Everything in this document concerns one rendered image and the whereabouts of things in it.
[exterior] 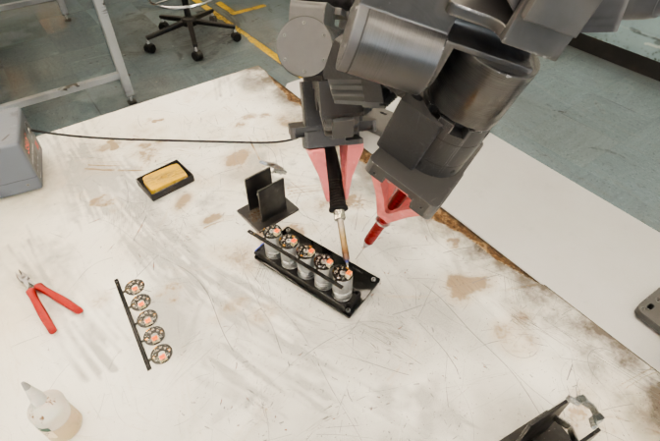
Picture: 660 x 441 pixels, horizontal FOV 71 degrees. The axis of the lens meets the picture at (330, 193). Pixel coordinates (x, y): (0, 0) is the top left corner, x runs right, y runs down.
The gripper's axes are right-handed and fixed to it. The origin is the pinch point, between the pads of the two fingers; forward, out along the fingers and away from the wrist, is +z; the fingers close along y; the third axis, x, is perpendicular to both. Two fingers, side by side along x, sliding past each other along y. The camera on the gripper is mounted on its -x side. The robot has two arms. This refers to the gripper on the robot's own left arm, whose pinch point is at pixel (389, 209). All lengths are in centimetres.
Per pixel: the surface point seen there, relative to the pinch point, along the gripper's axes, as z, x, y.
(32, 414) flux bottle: 18.7, -14.5, 30.8
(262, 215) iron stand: 22.9, -15.1, -4.2
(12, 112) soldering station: 30, -58, 6
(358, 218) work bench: 20.9, -3.9, -13.1
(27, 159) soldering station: 30, -49, 10
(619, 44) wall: 75, 36, -268
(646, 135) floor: 76, 65, -198
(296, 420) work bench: 17.7, 5.5, 15.8
